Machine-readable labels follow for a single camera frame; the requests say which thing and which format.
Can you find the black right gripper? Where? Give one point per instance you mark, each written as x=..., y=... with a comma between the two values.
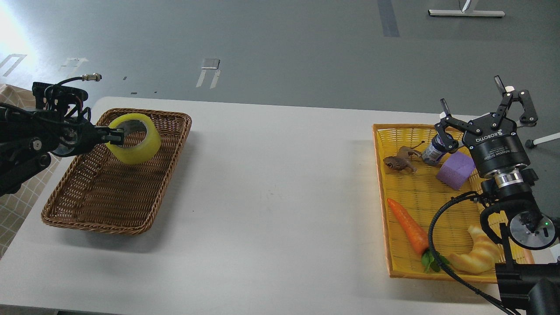
x=496, y=146

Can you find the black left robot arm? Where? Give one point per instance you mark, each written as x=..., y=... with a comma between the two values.
x=59, y=125

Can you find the purple foam block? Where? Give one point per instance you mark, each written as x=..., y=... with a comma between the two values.
x=456, y=170

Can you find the yellow plastic basket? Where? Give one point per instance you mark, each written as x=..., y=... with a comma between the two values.
x=422, y=195

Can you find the yellow tape roll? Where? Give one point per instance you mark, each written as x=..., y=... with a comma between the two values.
x=146, y=149

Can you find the orange toy carrot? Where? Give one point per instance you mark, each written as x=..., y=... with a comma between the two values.
x=416, y=235

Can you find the white caster leg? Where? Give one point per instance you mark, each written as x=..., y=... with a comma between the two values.
x=531, y=144

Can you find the small dark jar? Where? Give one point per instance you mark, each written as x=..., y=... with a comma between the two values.
x=435, y=151

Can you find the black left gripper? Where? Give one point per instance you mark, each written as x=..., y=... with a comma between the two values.
x=80, y=140

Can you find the beige checkered cloth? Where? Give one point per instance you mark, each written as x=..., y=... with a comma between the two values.
x=15, y=208

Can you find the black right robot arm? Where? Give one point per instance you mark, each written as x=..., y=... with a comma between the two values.
x=510, y=214

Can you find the toy croissant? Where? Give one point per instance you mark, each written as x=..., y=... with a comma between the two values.
x=483, y=256

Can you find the white stand base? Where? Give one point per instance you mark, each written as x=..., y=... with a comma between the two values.
x=468, y=9

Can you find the brown wicker basket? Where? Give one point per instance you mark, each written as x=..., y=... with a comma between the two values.
x=99, y=193

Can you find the brown toy frog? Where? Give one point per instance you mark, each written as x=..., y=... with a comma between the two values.
x=403, y=158

